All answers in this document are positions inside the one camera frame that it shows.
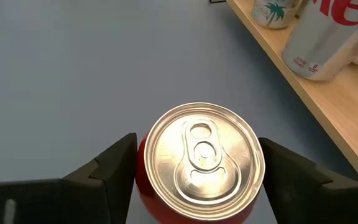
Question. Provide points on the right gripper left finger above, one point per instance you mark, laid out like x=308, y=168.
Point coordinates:
x=113, y=186

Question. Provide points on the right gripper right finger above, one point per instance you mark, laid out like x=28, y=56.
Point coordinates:
x=291, y=186

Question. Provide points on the red Fanta can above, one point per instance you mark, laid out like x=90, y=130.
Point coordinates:
x=200, y=165

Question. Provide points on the white Celsius can black lid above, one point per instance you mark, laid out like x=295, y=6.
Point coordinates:
x=273, y=12

